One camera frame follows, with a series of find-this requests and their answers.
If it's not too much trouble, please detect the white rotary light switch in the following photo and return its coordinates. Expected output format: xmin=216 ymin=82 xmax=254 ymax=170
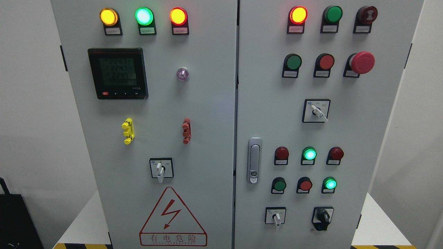
xmin=149 ymin=157 xmax=174 ymax=183

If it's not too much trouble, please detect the red terminal clip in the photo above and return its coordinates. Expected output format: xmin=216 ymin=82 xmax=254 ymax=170
xmin=182 ymin=118 xmax=192 ymax=144

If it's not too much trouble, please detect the small clear light bulb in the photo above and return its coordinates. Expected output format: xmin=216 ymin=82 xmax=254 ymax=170
xmin=176 ymin=67 xmax=190 ymax=82

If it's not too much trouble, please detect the dark red lamp lower left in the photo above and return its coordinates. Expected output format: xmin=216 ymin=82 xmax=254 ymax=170
xmin=274 ymin=146 xmax=289 ymax=165

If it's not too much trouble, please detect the dark red lamp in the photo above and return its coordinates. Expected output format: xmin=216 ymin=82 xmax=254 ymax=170
xmin=274 ymin=146 xmax=289 ymax=165
xmin=326 ymin=146 xmax=344 ymax=165

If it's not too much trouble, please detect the grey left cabinet door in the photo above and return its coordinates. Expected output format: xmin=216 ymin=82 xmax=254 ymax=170
xmin=51 ymin=0 xmax=238 ymax=249

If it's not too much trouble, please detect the grey cabinet door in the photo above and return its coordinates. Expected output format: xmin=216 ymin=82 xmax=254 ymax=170
xmin=234 ymin=0 xmax=424 ymax=249
xmin=51 ymin=0 xmax=238 ymax=249

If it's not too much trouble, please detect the green push button lower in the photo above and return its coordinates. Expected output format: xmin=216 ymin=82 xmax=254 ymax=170
xmin=271 ymin=177 xmax=287 ymax=194

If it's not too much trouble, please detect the green push button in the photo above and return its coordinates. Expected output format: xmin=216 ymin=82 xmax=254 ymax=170
xmin=282 ymin=53 xmax=302 ymax=79
xmin=271 ymin=177 xmax=287 ymax=194

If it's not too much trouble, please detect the green lit lamp middle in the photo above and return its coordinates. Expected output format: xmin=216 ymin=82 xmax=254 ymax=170
xmin=300 ymin=147 xmax=317 ymax=165

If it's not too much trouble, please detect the yellow terminal clip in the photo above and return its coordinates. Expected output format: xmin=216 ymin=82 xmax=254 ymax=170
xmin=121 ymin=118 xmax=135 ymax=145

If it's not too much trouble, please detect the green push button upper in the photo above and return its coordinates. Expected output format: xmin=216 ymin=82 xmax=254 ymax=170
xmin=282 ymin=53 xmax=302 ymax=79

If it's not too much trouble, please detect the red push button lower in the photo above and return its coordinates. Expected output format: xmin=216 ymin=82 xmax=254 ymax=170
xmin=296 ymin=177 xmax=313 ymax=194

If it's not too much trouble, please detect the red push button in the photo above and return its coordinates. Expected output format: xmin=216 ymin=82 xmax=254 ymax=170
xmin=296 ymin=177 xmax=313 ymax=194
xmin=313 ymin=53 xmax=335 ymax=78

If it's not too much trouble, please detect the grey right cabinet door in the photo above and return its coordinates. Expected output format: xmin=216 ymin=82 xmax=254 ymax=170
xmin=234 ymin=0 xmax=424 ymax=249

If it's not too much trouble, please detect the red electrical hazard warning sticker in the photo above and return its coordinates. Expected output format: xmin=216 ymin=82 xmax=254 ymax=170
xmin=139 ymin=186 xmax=208 ymax=247

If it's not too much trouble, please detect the red-orange indicator lamp left door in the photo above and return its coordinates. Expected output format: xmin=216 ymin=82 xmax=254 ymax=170
xmin=170 ymin=7 xmax=189 ymax=35

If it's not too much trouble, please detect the red-orange indicator lamp door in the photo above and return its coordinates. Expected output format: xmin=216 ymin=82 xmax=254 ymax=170
xmin=170 ymin=7 xmax=189 ymax=35
xmin=287 ymin=5 xmax=308 ymax=34

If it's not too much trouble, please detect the black digital power meter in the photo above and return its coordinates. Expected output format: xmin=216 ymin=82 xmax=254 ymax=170
xmin=88 ymin=47 xmax=148 ymax=100

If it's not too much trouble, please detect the dark red lamp lower right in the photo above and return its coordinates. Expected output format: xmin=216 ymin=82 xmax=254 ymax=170
xmin=326 ymin=146 xmax=344 ymax=165

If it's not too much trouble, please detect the red push button upper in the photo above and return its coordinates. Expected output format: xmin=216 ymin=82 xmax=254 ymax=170
xmin=313 ymin=53 xmax=335 ymax=78

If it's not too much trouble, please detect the green lit button lower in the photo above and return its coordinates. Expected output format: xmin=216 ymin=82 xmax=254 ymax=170
xmin=321 ymin=177 xmax=337 ymax=194

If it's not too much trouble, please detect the green lit indicator lamp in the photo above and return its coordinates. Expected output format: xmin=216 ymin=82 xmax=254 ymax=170
xmin=135 ymin=7 xmax=156 ymax=35

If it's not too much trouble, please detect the red-orange indicator lamp right door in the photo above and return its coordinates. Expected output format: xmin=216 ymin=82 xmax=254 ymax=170
xmin=287 ymin=5 xmax=308 ymax=34

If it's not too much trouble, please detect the red emergency stop mushroom button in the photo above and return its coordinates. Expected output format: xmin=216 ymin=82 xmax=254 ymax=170
xmin=343 ymin=52 xmax=375 ymax=78

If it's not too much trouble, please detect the yellow indicator lamp top left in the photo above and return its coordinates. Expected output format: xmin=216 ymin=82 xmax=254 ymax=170
xmin=100 ymin=8 xmax=123 ymax=35

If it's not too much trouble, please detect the green unlit indicator lamp top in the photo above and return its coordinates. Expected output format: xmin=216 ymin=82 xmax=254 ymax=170
xmin=320 ymin=5 xmax=343 ymax=33

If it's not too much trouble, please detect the dark red buzzer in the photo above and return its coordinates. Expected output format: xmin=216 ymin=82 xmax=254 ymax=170
xmin=353 ymin=6 xmax=378 ymax=34

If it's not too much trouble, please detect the silver cabinet door handle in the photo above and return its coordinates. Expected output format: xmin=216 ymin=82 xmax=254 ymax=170
xmin=247 ymin=137 xmax=262 ymax=184

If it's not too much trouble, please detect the white rotary switch upper right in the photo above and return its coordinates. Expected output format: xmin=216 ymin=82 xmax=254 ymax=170
xmin=302 ymin=99 xmax=331 ymax=123

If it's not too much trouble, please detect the white rotary switch bottom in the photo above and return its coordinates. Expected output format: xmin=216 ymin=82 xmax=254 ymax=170
xmin=264 ymin=206 xmax=286 ymax=227

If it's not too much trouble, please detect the black selector knob switch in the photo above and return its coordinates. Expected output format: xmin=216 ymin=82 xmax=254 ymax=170
xmin=311 ymin=206 xmax=334 ymax=231

